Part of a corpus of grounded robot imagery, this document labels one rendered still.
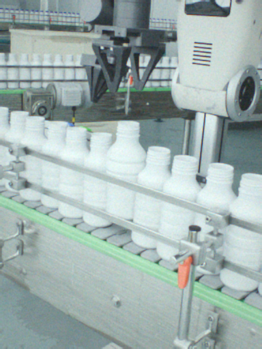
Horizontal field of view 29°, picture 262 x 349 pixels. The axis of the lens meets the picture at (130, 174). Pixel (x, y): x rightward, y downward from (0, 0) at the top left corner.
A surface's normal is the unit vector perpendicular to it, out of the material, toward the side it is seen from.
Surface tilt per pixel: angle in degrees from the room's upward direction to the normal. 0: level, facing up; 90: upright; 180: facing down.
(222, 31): 90
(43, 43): 90
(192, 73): 90
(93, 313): 90
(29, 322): 0
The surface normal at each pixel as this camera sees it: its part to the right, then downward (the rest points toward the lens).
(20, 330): 0.07, -0.95
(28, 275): -0.65, 0.18
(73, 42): 0.51, 0.29
